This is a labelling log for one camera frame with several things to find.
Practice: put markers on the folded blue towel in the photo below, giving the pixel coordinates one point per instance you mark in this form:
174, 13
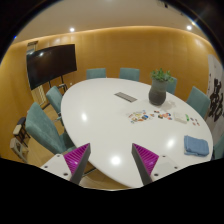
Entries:
194, 146

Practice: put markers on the green marker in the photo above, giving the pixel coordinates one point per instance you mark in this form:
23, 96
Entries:
187, 117

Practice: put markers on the black wall television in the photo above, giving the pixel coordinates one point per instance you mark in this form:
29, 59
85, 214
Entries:
49, 63

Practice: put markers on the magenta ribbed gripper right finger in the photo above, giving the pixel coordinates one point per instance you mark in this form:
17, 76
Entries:
145, 161

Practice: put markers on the white card packet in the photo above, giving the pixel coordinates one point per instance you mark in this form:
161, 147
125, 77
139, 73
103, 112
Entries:
180, 117

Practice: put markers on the colourful sticker pile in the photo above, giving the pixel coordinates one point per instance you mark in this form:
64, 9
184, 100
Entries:
162, 115
139, 116

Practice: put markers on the teal chair right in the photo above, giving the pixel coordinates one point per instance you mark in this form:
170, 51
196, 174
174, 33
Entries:
198, 101

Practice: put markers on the colourful sticker pile left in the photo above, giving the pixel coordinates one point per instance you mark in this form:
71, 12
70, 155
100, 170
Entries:
139, 116

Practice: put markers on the teal chair behind plant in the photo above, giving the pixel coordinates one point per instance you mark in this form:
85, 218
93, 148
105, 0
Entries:
171, 86

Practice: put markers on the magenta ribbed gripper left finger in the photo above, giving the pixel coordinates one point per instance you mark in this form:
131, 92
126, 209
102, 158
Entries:
77, 160

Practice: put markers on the teal chair near left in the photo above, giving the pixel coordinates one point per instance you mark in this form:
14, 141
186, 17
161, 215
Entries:
43, 130

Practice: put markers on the teal chair far right edge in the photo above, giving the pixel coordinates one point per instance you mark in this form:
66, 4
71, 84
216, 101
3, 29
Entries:
218, 149

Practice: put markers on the grey table cable hatch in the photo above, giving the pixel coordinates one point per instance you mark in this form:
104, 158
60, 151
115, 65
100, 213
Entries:
125, 97

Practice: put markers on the potted green plant grey vase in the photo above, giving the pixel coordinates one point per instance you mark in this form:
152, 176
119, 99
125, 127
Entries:
160, 80

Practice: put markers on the teal chair left middle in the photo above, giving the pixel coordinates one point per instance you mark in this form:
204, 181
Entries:
54, 97

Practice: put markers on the small stool with cushion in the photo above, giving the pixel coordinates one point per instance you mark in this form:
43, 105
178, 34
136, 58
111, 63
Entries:
20, 132

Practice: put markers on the teal chair far centre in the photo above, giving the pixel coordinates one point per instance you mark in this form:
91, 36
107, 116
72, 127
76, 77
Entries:
129, 74

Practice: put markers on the white banner black calligraphy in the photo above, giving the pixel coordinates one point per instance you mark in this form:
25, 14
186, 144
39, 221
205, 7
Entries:
215, 92

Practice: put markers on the teal chair far left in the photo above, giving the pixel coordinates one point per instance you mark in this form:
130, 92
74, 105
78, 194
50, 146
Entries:
96, 73

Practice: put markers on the colourful sticker pile right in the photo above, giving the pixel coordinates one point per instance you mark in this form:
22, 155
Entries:
162, 115

